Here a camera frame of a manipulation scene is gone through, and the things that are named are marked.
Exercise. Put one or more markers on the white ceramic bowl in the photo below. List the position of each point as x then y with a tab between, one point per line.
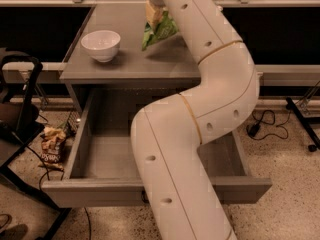
101	45

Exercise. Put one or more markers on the crumpled brown chip bag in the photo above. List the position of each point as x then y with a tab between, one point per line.
52	144

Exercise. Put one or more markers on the grey metal drawer cabinet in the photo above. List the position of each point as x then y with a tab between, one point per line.
133	60

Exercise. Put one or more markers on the green rice chip bag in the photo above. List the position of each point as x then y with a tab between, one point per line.
161	31

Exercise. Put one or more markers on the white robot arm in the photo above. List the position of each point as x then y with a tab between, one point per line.
166	134

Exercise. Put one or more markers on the black stand leg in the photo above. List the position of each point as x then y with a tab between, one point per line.
301	112

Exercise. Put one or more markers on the black drawer handle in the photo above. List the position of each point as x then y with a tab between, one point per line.
144	197

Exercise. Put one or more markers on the open grey top drawer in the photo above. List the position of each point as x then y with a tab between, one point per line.
100	170

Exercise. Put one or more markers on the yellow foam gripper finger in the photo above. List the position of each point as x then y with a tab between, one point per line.
153	14

